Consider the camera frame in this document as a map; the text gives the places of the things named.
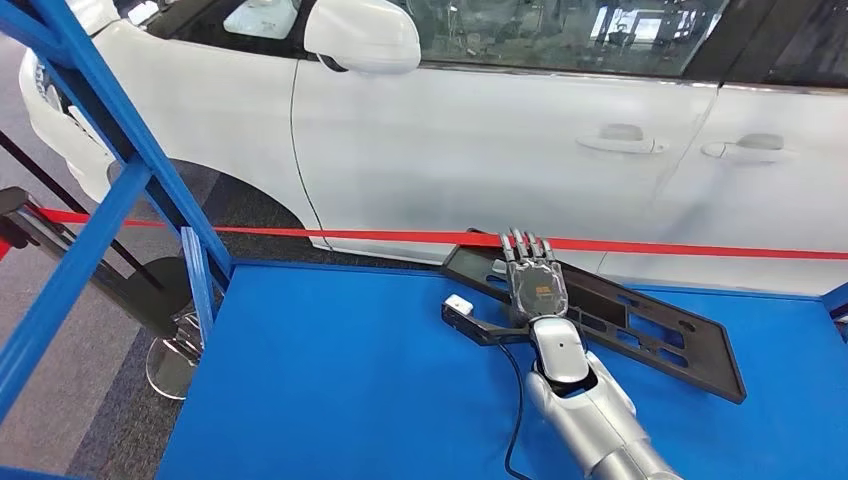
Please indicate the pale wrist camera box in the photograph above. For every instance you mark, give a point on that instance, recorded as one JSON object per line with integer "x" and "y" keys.
{"x": 458, "y": 305}

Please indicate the white car side mirror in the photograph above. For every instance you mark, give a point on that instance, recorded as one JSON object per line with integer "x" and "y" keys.
{"x": 364, "y": 36}

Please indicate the blue metal shelf rack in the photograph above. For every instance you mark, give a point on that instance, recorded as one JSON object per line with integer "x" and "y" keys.
{"x": 331, "y": 397}

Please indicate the white car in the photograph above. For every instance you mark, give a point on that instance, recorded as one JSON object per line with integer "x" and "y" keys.
{"x": 464, "y": 146}

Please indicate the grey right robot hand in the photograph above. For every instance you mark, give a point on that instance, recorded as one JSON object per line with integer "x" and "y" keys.
{"x": 540, "y": 291}

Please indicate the black plastic plate frame part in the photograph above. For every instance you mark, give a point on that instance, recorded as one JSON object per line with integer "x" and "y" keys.
{"x": 696, "y": 364}

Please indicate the wide red barrier belt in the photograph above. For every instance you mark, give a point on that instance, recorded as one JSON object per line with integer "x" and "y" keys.
{"x": 3, "y": 250}

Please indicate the long red barrier belt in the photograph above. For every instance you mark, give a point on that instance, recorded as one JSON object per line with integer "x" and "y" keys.
{"x": 364, "y": 236}

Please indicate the chrome stanchion post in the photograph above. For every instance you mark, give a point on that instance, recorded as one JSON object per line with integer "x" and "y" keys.
{"x": 166, "y": 371}

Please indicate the black stanchion post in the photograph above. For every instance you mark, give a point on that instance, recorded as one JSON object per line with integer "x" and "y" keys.
{"x": 156, "y": 281}

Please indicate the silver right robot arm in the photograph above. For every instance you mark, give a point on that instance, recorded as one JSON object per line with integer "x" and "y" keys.
{"x": 590, "y": 411}

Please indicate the black camera bracket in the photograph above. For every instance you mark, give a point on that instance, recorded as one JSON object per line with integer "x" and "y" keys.
{"x": 484, "y": 330}

